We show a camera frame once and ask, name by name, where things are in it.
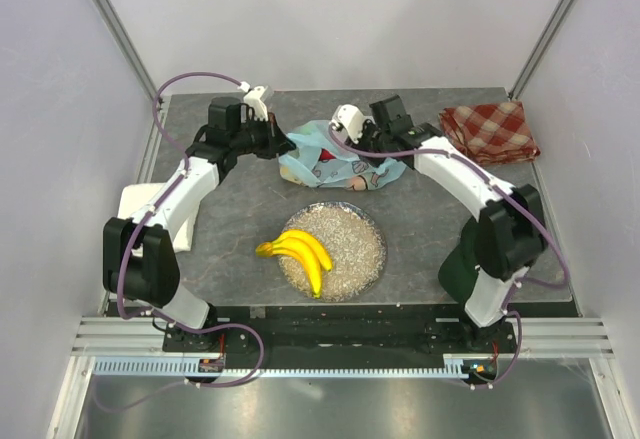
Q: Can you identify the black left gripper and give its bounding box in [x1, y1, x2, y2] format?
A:
[231, 112, 296, 161]

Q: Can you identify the light blue plastic bag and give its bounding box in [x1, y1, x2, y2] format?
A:
[278, 120, 407, 191]

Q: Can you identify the yellow fake banana bunch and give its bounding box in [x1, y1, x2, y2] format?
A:
[255, 229, 333, 298]

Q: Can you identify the red fake dragon fruit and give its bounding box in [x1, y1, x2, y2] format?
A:
[319, 149, 335, 162]

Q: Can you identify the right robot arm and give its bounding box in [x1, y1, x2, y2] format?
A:
[332, 95, 548, 353]

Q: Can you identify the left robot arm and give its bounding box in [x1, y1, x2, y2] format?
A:
[103, 97, 296, 352]

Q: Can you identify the red checkered cloth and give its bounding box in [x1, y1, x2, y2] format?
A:
[439, 101, 540, 166]

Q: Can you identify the speckled round plate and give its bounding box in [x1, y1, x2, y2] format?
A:
[283, 201, 387, 303]

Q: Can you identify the white folded towel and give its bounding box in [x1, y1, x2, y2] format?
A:
[117, 183, 199, 253]

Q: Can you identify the dark green baseball cap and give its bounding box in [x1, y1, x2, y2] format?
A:
[438, 217, 478, 305]

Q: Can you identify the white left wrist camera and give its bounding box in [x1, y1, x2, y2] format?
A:
[237, 81, 274, 122]

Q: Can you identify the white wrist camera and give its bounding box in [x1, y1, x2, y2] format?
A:
[330, 104, 370, 144]
[237, 81, 274, 122]

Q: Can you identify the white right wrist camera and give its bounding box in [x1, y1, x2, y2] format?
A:
[330, 104, 370, 144]

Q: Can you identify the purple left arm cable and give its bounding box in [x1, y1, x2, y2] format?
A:
[92, 70, 265, 413]

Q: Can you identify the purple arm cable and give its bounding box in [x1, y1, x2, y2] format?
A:
[326, 123, 571, 391]
[92, 70, 265, 413]

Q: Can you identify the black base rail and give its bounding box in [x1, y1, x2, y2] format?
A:
[162, 304, 517, 369]

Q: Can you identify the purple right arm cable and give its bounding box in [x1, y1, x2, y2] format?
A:
[326, 123, 571, 391]

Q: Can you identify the light blue cable duct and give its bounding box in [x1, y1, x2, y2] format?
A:
[92, 353, 498, 377]

